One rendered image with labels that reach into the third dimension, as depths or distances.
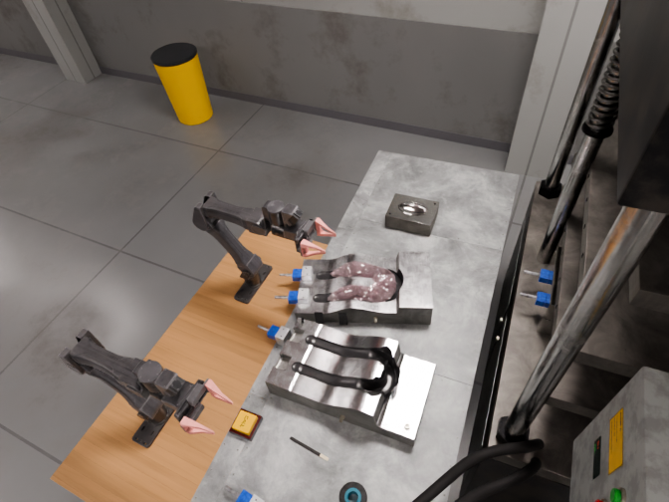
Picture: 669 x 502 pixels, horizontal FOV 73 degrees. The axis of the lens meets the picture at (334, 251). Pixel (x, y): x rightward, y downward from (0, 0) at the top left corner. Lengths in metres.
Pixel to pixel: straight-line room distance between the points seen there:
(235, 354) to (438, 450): 0.77
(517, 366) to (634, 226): 0.99
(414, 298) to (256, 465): 0.75
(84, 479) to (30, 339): 1.71
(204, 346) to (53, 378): 1.45
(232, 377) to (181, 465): 0.31
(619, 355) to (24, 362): 2.96
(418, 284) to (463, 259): 0.31
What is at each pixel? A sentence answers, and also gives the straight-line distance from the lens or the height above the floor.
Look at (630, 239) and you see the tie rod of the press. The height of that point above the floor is 1.71.
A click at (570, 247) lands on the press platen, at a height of 1.04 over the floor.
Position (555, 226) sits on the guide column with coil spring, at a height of 1.00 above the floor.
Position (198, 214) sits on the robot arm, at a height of 1.20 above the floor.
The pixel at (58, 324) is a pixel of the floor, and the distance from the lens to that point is 3.31.
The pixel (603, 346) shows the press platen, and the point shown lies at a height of 1.29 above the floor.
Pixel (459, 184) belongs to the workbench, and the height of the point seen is 0.80.
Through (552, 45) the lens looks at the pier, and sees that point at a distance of 3.15.
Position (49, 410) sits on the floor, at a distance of 2.99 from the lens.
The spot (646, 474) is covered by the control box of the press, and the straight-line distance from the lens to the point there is 0.92.
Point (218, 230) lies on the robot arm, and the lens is 1.69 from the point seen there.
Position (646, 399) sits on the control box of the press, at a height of 1.47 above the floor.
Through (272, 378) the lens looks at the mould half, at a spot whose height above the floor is 0.89.
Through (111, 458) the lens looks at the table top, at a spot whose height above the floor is 0.80.
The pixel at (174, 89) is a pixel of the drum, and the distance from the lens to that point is 4.30.
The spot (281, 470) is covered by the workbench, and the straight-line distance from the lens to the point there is 1.54.
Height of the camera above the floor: 2.26
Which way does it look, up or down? 49 degrees down
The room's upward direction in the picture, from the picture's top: 7 degrees counter-clockwise
